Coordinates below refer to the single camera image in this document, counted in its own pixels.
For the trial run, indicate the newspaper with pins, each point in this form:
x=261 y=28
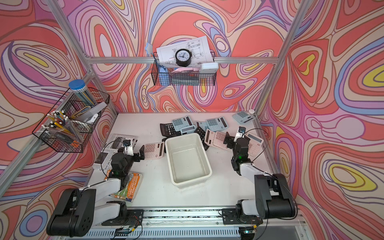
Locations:
x=115 y=141

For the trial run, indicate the black wire basket wall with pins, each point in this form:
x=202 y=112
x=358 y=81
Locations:
x=72 y=107
x=163 y=76

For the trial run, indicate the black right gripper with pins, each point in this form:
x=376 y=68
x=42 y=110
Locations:
x=230 y=139

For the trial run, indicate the cream plastic storage box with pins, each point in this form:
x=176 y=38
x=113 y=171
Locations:
x=187 y=160

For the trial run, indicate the colourful children's book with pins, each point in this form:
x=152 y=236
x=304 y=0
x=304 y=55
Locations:
x=130 y=184

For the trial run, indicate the pink calculator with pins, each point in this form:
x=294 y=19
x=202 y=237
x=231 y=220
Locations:
x=215 y=139
x=154 y=151
x=255 y=144

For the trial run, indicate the blue calculator back middle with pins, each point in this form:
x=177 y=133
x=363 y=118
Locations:
x=217 y=124

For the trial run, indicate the blue calculator far corner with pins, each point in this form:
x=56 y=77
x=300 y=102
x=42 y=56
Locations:
x=243 y=117

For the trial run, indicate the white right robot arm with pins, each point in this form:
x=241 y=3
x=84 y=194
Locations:
x=273 y=199

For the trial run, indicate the grey stapler in basket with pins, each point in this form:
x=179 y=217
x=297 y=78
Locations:
x=89 y=114

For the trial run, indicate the blue lid pencil jar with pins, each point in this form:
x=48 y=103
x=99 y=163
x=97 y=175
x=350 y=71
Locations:
x=82 y=92

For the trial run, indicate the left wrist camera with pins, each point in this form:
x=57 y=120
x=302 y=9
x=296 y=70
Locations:
x=128 y=148

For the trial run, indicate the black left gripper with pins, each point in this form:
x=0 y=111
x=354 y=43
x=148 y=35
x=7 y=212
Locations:
x=140 y=155

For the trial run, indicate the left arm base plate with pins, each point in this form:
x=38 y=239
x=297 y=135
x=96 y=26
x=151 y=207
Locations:
x=131 y=218

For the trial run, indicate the black calculator under pile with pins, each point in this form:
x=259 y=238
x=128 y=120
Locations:
x=202 y=135

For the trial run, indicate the small blue calculator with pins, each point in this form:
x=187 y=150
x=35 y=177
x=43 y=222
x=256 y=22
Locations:
x=188 y=129

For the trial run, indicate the clear cup of pencils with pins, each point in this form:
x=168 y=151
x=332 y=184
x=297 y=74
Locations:
x=62 y=128

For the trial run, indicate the white box in basket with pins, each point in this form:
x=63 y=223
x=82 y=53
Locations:
x=209 y=68

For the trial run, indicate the black round clock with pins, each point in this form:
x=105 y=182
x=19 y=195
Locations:
x=183 y=58

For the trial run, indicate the black calculator face up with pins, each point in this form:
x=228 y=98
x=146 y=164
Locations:
x=168 y=130

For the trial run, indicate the black wire basket left wall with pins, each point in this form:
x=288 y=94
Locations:
x=72 y=107

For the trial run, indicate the white paper drawing sheet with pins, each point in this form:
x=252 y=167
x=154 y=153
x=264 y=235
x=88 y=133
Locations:
x=199 y=48

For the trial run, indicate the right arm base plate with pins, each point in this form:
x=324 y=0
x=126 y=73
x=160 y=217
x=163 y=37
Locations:
x=232 y=216

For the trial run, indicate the blue calculator back left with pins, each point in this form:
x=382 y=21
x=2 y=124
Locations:
x=181 y=123

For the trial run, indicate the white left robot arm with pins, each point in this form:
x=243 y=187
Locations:
x=78 y=210

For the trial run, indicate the black wire basket back wall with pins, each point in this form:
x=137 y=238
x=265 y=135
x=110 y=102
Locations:
x=163 y=76

